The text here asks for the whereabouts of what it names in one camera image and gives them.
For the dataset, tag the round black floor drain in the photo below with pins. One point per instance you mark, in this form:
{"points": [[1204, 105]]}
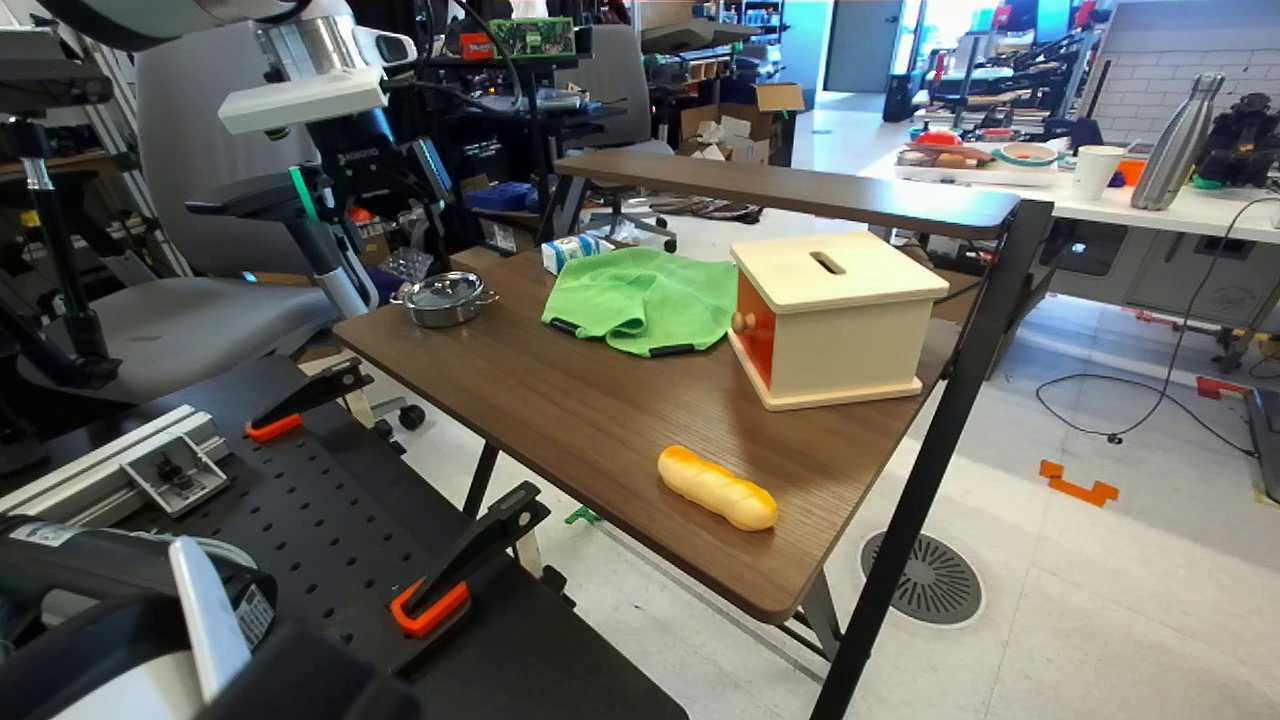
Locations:
{"points": [[924, 580]]}

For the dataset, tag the black shelf rack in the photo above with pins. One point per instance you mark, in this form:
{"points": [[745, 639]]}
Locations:
{"points": [[533, 120]]}

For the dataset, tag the black metal table frame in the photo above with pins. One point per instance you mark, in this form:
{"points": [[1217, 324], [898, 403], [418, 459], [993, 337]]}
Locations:
{"points": [[935, 454]]}

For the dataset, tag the wooden box with slot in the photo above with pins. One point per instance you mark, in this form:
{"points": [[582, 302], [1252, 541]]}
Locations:
{"points": [[834, 334]]}

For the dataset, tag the white cup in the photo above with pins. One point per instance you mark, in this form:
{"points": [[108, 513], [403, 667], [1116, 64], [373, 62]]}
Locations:
{"points": [[1096, 171]]}

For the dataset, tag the grey chair with high back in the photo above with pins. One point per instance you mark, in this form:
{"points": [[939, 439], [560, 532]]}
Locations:
{"points": [[614, 82]]}

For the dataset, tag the orange floor marker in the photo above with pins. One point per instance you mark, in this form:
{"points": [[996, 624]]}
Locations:
{"points": [[1076, 487]]}

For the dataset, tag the plate with red food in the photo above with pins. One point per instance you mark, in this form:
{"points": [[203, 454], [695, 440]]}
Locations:
{"points": [[945, 149]]}

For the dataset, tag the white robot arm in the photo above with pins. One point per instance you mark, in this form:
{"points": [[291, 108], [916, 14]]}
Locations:
{"points": [[294, 82]]}

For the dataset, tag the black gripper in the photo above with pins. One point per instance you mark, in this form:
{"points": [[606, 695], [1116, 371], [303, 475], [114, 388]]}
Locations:
{"points": [[383, 157]]}

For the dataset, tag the green cloth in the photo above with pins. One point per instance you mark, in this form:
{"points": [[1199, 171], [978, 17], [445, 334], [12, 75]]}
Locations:
{"points": [[642, 302]]}

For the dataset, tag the yellow toy bread roll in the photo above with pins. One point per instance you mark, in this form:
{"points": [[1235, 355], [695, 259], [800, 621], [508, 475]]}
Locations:
{"points": [[719, 487]]}

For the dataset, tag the aluminium extrusion rail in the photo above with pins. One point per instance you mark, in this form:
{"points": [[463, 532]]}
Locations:
{"points": [[95, 465]]}

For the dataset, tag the grey office chair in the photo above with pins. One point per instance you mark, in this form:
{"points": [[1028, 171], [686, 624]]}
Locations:
{"points": [[203, 321]]}

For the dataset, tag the white table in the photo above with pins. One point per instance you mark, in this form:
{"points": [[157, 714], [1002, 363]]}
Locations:
{"points": [[1162, 208]]}

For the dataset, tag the black equipment pile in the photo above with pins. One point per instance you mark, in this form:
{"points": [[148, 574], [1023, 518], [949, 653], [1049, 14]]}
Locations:
{"points": [[1242, 135]]}

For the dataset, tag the cardboard box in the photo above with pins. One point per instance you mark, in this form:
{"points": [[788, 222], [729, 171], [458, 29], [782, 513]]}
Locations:
{"points": [[777, 97]]}

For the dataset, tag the white blue can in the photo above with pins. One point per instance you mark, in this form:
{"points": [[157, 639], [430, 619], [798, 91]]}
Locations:
{"points": [[572, 250]]}

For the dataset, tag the white black robot base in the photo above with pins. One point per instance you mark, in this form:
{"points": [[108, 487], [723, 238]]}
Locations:
{"points": [[133, 642]]}

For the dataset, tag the dark wooden shelf board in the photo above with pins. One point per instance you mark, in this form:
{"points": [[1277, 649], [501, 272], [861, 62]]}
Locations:
{"points": [[800, 184]]}

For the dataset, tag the black perforated mounting board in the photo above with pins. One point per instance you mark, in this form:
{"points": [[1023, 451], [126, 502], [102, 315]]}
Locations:
{"points": [[333, 520]]}

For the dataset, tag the black tripod stand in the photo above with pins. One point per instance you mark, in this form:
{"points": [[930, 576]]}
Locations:
{"points": [[55, 241]]}

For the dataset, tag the green box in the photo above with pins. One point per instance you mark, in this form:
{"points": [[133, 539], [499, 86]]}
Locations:
{"points": [[529, 39]]}

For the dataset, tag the silver metal bottle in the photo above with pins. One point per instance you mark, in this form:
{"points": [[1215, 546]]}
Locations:
{"points": [[1181, 140]]}

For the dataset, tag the white plate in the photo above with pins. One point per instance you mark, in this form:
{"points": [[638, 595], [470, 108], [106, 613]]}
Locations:
{"points": [[1032, 154]]}

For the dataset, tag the small grey metal bracket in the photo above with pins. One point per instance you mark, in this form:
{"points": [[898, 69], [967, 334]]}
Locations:
{"points": [[172, 475]]}

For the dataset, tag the small silver metal pot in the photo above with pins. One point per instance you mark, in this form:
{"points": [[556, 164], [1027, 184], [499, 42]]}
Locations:
{"points": [[445, 317]]}

